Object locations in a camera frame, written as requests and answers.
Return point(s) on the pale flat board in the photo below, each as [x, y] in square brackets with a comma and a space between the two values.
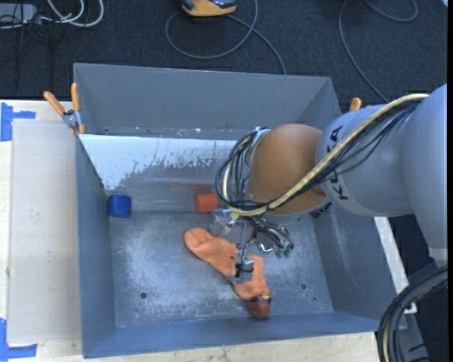
[41, 221]

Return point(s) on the red-brown ball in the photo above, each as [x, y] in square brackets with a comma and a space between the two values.
[259, 309]

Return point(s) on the grey metal bin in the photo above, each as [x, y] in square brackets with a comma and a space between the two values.
[166, 262]

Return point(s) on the orange cup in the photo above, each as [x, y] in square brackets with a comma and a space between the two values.
[205, 203]

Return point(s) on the orange cloth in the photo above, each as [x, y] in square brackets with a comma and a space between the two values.
[215, 251]

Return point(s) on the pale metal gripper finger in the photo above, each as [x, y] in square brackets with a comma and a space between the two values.
[241, 248]
[245, 266]

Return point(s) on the blue cup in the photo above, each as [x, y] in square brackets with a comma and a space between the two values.
[119, 206]

